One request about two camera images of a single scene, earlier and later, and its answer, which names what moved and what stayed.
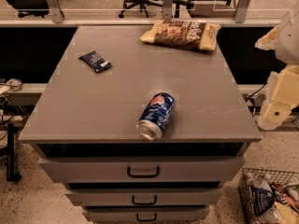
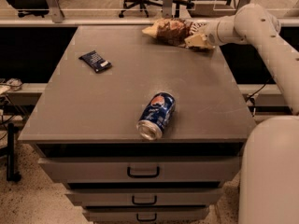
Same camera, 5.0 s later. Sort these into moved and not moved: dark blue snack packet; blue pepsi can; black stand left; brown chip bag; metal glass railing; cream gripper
Moved: brown chip bag; cream gripper
Not moved: blue pepsi can; metal glass railing; black stand left; dark blue snack packet
